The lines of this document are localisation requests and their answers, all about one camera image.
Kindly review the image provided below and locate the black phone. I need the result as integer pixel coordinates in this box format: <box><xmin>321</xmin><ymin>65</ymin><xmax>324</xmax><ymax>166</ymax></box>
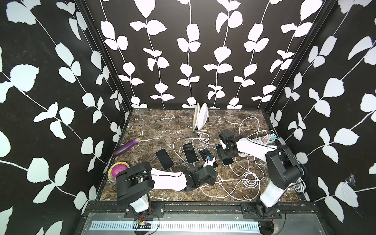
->
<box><xmin>182</xmin><ymin>143</ymin><xmax>198</xmax><ymax>164</ymax></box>
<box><xmin>199</xmin><ymin>148</ymin><xmax>218</xmax><ymax>168</ymax></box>
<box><xmin>215</xmin><ymin>145</ymin><xmax>234</xmax><ymax>166</ymax></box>
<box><xmin>155</xmin><ymin>148</ymin><xmax>174</xmax><ymax>170</ymax></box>

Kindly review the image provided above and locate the white charging cable bundle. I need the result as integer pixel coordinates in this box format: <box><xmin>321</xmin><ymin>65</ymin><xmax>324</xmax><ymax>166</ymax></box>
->
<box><xmin>171</xmin><ymin>116</ymin><xmax>278</xmax><ymax>202</ymax></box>

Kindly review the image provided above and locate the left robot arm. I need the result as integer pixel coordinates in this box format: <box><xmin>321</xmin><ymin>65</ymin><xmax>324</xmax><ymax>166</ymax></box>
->
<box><xmin>111</xmin><ymin>156</ymin><xmax>218</xmax><ymax>213</ymax></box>

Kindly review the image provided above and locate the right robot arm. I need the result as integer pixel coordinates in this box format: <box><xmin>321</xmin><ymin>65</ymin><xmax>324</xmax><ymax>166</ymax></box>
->
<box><xmin>217</xmin><ymin>130</ymin><xmax>307</xmax><ymax>218</ymax></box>

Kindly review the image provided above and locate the white plate in rack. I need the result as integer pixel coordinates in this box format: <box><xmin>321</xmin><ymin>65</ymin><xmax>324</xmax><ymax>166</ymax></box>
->
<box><xmin>197</xmin><ymin>103</ymin><xmax>209</xmax><ymax>130</ymax></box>

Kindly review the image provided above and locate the clear plate rack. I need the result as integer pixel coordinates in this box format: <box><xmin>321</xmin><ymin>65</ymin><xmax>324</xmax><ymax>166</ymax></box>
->
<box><xmin>192</xmin><ymin>103</ymin><xmax>209</xmax><ymax>131</ymax></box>

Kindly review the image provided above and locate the white power strip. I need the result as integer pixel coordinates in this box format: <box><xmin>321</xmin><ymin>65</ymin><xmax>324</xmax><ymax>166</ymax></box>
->
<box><xmin>252</xmin><ymin>134</ymin><xmax>277</xmax><ymax>145</ymax></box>

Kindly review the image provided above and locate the purple eggplant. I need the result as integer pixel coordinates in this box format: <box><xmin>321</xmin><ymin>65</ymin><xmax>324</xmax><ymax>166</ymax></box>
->
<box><xmin>113</xmin><ymin>138</ymin><xmax>142</xmax><ymax>157</ymax></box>

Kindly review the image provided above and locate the purple onion in bowl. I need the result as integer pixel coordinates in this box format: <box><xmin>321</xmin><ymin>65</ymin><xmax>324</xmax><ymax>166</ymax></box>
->
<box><xmin>111</xmin><ymin>164</ymin><xmax>128</xmax><ymax>179</ymax></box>

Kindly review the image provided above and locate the yellow rimmed bowl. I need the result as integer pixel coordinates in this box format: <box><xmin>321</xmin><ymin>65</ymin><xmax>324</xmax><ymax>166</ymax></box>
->
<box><xmin>107</xmin><ymin>162</ymin><xmax>130</xmax><ymax>183</ymax></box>

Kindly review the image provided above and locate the white perforated strip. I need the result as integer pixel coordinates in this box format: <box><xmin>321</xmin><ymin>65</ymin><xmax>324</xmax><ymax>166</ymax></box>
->
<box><xmin>89</xmin><ymin>221</ymin><xmax>260</xmax><ymax>233</ymax></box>

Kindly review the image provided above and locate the black front rail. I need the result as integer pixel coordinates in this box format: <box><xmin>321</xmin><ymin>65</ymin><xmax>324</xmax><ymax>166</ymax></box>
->
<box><xmin>83</xmin><ymin>201</ymin><xmax>320</xmax><ymax>221</ymax></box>

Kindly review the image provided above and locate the thick white power cord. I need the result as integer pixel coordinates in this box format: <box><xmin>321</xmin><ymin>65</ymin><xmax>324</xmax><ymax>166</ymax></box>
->
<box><xmin>289</xmin><ymin>176</ymin><xmax>307</xmax><ymax>194</ymax></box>

